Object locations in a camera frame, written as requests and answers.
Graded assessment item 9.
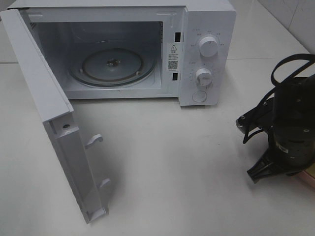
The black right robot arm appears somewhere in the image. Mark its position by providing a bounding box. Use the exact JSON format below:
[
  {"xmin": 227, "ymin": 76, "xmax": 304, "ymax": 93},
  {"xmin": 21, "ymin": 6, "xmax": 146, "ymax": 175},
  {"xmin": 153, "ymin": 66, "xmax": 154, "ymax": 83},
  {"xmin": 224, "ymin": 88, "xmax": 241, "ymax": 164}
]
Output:
[{"xmin": 236, "ymin": 76, "xmax": 315, "ymax": 183}]

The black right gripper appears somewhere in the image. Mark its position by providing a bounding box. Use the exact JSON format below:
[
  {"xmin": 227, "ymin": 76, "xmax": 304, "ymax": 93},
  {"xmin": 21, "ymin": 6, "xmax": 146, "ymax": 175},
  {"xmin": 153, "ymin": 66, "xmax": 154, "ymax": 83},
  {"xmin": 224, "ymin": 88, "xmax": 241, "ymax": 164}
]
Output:
[{"xmin": 236, "ymin": 85, "xmax": 315, "ymax": 183}]

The upper white power knob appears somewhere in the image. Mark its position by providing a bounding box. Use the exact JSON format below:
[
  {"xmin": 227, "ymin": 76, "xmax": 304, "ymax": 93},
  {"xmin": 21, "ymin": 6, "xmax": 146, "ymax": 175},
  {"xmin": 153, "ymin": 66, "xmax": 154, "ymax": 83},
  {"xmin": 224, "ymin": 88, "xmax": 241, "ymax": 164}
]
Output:
[{"xmin": 198, "ymin": 35, "xmax": 218, "ymax": 58}]

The round white door button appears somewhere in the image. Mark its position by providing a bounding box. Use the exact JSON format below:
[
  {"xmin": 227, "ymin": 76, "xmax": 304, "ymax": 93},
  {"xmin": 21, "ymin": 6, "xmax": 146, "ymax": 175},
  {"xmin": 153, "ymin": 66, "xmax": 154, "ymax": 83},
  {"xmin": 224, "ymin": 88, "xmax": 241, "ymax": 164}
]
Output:
[{"xmin": 192, "ymin": 91, "xmax": 207, "ymax": 102}]

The white microwave door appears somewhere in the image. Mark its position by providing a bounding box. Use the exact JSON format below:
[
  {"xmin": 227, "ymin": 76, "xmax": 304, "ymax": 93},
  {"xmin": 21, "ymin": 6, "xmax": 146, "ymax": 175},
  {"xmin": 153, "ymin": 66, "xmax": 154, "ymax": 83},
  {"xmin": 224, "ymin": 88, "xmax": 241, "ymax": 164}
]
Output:
[{"xmin": 0, "ymin": 9, "xmax": 111, "ymax": 223}]

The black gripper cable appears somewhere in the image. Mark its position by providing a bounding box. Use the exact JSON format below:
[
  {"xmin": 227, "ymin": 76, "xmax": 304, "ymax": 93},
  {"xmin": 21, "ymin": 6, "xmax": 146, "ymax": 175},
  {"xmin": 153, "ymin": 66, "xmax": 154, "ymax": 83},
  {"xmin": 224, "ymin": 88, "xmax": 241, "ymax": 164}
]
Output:
[{"xmin": 258, "ymin": 53, "xmax": 315, "ymax": 109}]

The white timer knob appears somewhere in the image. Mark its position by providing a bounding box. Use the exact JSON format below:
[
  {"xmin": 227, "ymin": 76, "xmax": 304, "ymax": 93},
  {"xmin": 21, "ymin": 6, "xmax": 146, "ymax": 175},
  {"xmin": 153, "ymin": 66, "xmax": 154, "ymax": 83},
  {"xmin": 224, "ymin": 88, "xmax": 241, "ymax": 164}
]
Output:
[{"xmin": 196, "ymin": 68, "xmax": 213, "ymax": 87}]

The pink round plate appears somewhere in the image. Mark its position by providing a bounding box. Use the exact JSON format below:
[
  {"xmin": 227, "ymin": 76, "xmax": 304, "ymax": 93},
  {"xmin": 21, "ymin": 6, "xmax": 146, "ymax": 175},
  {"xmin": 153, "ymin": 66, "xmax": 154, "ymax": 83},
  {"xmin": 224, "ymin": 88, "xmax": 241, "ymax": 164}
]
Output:
[{"xmin": 287, "ymin": 165, "xmax": 315, "ymax": 188}]

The white microwave oven body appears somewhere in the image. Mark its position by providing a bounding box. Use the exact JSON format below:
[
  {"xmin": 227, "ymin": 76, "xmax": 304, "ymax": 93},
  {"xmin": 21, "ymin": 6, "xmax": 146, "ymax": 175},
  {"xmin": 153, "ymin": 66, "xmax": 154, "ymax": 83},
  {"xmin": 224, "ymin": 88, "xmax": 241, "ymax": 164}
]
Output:
[{"xmin": 6, "ymin": 0, "xmax": 236, "ymax": 106}]

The glass microwave turntable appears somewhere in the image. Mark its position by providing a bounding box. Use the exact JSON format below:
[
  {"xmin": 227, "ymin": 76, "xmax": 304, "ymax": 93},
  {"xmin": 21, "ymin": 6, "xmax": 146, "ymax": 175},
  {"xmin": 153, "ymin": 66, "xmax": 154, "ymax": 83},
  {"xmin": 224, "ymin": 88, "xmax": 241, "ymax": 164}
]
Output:
[{"xmin": 68, "ymin": 42, "xmax": 160, "ymax": 88}]

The warning label sticker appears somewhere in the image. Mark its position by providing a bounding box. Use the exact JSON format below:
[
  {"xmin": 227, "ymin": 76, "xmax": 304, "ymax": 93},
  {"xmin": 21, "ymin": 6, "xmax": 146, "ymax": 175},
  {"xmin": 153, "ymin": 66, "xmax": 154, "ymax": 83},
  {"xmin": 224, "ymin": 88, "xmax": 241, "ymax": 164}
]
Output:
[{"xmin": 167, "ymin": 42, "xmax": 180, "ymax": 71}]

